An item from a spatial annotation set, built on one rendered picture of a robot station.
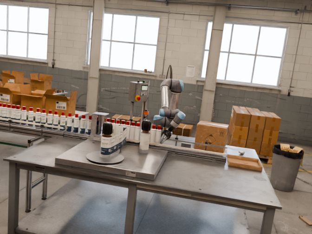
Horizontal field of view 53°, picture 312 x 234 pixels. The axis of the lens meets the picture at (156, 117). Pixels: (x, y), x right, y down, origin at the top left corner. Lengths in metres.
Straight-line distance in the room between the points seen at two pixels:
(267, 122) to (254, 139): 0.41
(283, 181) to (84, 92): 6.04
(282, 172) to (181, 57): 4.47
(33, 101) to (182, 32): 4.77
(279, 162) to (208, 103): 3.76
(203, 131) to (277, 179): 2.14
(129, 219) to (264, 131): 4.19
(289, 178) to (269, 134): 1.42
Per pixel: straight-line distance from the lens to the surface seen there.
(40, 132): 3.46
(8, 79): 7.43
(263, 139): 6.24
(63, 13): 9.43
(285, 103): 8.50
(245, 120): 6.13
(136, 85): 3.04
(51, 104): 4.61
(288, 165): 4.96
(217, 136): 3.18
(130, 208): 2.44
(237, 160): 3.17
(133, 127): 3.08
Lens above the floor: 1.71
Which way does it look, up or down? 10 degrees down
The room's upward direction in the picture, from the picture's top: 6 degrees clockwise
